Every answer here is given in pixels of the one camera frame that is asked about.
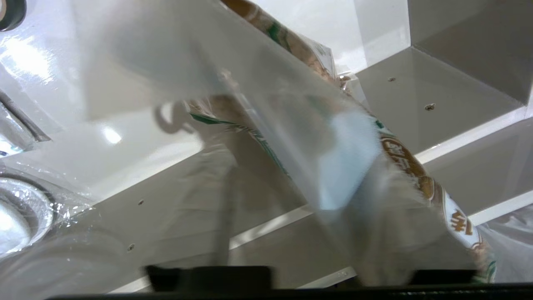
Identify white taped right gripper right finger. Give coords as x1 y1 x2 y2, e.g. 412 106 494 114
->
321 117 476 289

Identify glossy white drawer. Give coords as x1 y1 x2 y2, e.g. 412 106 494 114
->
0 0 533 292

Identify black tape roll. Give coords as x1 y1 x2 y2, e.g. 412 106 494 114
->
0 0 27 33

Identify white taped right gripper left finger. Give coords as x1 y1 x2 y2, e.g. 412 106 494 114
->
146 96 272 291

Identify green printed snack bag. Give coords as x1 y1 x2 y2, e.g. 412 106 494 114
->
71 0 533 288

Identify white slippers in plastic bag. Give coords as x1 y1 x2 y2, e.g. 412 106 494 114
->
0 167 98 261

